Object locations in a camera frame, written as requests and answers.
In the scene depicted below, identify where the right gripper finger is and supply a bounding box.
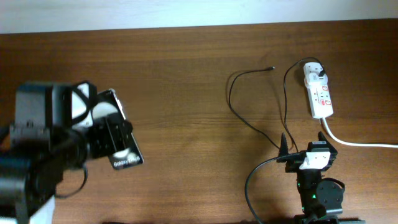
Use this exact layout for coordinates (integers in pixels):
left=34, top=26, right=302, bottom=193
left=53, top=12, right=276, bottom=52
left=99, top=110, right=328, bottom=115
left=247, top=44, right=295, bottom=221
left=318, top=131, right=337, bottom=154
left=279, top=133, right=289, bottom=157

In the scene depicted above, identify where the black Samsung Galaxy smartphone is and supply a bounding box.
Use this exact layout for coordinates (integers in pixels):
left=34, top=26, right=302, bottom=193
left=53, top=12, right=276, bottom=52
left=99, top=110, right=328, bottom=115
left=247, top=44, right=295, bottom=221
left=89, top=89, right=144, bottom=170

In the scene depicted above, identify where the black USB charging cable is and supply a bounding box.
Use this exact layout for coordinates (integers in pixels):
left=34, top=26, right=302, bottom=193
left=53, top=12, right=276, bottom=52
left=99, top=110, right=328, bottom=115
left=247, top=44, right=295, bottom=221
left=228, top=57, right=326, bottom=153

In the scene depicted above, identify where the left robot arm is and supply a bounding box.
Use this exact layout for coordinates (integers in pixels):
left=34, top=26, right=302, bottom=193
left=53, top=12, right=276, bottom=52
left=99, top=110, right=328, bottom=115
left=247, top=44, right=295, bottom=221
left=1, top=82, right=136, bottom=223

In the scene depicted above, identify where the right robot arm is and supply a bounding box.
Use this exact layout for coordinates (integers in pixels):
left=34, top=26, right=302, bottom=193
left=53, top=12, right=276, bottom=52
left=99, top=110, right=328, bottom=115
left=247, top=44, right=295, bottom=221
left=277, top=132, right=345, bottom=223

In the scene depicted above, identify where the white charger adapter plug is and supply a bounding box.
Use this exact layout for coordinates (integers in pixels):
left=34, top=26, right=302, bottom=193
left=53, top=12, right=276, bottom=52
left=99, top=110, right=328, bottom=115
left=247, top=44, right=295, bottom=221
left=303, top=62, right=328, bottom=88

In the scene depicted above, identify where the white power strip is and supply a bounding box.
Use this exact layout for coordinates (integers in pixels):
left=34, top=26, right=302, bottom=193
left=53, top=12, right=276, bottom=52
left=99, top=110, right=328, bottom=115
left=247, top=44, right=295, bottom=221
left=307, top=84, right=333, bottom=119

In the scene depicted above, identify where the white power strip cord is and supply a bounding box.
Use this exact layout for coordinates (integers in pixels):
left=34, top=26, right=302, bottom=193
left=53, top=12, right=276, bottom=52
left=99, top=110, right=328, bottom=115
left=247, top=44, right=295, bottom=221
left=320, top=117, right=398, bottom=149

